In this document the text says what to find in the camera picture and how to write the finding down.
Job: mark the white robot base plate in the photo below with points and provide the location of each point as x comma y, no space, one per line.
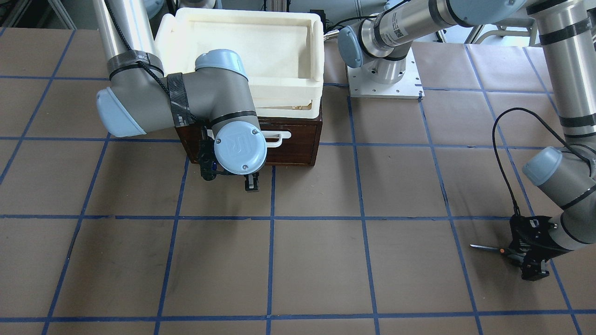
386,86

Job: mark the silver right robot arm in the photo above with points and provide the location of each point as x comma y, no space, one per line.
211,108

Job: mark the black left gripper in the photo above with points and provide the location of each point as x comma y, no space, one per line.
531,269

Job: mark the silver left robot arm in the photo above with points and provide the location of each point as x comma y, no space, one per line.
554,82

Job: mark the grey orange scissors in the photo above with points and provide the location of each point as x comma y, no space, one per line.
506,252

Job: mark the white drawer handle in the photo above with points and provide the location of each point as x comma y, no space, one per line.
277,138

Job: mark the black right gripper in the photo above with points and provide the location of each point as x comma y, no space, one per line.
251,182

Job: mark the dark wooden drawer box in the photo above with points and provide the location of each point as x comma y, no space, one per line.
300,149

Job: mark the white foam tray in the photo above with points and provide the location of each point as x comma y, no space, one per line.
282,53

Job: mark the white chair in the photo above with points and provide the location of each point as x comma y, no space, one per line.
524,27

